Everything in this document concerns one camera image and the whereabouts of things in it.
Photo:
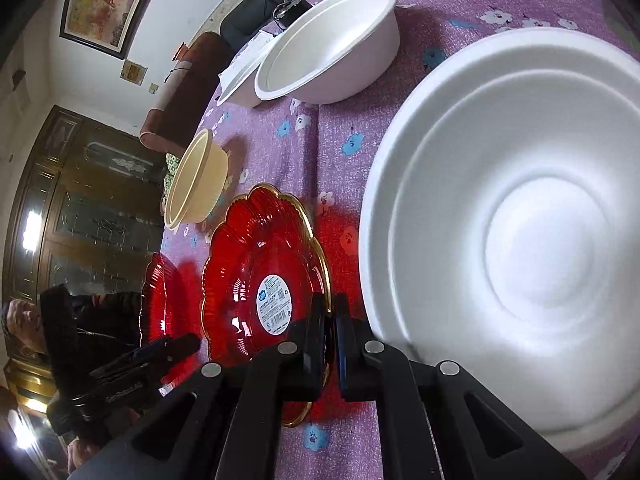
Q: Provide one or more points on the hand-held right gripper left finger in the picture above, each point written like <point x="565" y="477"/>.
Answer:
<point x="320" y="332"/>

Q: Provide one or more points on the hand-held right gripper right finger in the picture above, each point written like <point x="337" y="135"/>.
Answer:
<point x="342" y="355"/>

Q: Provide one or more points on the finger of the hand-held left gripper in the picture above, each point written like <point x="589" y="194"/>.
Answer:
<point x="160" y="350"/>

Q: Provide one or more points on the small red glass plate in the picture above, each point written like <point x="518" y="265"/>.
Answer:
<point x="160" y="300"/>

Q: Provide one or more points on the large red gold-rimmed plate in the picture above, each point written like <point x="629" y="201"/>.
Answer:
<point x="250" y="270"/>

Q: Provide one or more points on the large white foam bowl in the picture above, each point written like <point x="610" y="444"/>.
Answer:
<point x="500" y="210"/>

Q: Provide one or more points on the dark wooden cabinet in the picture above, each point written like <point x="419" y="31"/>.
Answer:
<point x="90" y="200"/>

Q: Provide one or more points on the cream plastic bowl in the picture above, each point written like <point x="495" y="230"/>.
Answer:
<point x="192" y="180"/>

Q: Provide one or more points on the green patterned cloth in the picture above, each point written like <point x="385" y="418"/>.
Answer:
<point x="171" y="175"/>

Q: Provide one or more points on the purple floral tablecloth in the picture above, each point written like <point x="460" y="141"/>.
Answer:
<point x="350" y="130"/>

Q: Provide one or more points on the brown armchair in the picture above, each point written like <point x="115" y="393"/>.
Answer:
<point x="180" y="95"/>

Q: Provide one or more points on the white notebook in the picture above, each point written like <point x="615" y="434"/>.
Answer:
<point x="240" y="80"/>

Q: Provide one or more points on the black leather sofa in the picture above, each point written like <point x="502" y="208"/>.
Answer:
<point x="245" y="15"/>

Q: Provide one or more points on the small framed wall picture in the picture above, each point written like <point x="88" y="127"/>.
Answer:
<point x="133" y="71"/>

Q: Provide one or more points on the framed wall painting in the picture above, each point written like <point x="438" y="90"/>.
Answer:
<point x="110" y="0"/>

